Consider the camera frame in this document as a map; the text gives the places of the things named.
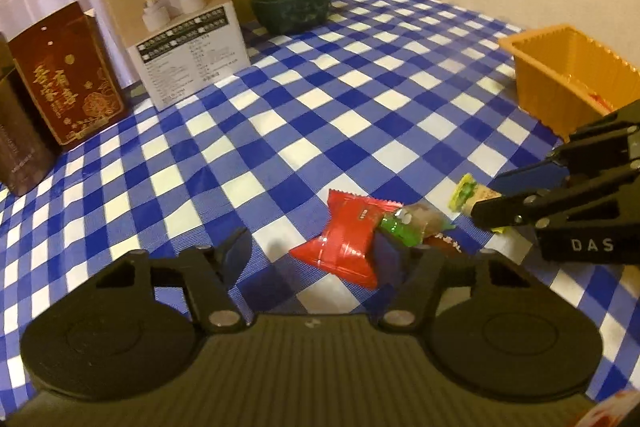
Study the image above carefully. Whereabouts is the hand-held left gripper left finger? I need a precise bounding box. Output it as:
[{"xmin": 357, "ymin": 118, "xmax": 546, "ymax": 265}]
[{"xmin": 94, "ymin": 227, "xmax": 253, "ymax": 334}]

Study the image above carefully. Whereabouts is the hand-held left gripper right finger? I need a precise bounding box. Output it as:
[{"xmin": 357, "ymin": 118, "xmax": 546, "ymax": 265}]
[{"xmin": 375, "ymin": 232, "xmax": 541, "ymax": 333}]

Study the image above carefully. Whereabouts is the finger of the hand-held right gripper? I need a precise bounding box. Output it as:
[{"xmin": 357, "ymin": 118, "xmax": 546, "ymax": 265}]
[
  {"xmin": 492, "ymin": 99, "xmax": 640, "ymax": 198},
  {"xmin": 472, "ymin": 179, "xmax": 626, "ymax": 230}
]

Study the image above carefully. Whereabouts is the green yellow snack packet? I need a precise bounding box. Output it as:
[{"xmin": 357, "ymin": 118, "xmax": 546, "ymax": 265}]
[{"xmin": 448, "ymin": 173, "xmax": 507, "ymax": 234}]

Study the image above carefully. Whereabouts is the green clear candy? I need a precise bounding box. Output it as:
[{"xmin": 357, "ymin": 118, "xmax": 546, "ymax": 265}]
[{"xmin": 379, "ymin": 202, "xmax": 457, "ymax": 249}]

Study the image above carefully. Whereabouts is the small dark red candy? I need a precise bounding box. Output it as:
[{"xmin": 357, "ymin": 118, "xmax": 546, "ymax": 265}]
[{"xmin": 424, "ymin": 231, "xmax": 464, "ymax": 256}]

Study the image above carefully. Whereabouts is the large red snack packet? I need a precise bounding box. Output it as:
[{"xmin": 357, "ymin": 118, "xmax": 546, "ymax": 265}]
[{"xmin": 289, "ymin": 189, "xmax": 404, "ymax": 291}]

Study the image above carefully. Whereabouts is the orange plastic tray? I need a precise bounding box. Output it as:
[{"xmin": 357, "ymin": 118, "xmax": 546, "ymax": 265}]
[{"xmin": 498, "ymin": 24, "xmax": 640, "ymax": 144}]

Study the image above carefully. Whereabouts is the blue white checkered tablecloth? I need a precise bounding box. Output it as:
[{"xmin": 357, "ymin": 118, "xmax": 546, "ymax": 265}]
[{"xmin": 0, "ymin": 0, "xmax": 640, "ymax": 408}]

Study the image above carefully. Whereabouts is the red and white object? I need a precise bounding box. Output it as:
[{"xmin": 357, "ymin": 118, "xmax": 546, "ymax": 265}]
[{"xmin": 575, "ymin": 388, "xmax": 640, "ymax": 427}]

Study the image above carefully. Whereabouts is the white product carton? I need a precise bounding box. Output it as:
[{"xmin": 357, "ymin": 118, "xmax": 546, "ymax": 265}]
[{"xmin": 97, "ymin": 0, "xmax": 251, "ymax": 112}]

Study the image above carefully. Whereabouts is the red gold printed tin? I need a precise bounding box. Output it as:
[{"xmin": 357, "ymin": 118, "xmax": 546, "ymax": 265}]
[{"xmin": 8, "ymin": 1, "xmax": 127, "ymax": 152}]

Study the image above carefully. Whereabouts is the brown metal thermos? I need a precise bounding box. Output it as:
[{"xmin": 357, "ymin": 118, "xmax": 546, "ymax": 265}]
[{"xmin": 0, "ymin": 32, "xmax": 59, "ymax": 198}]

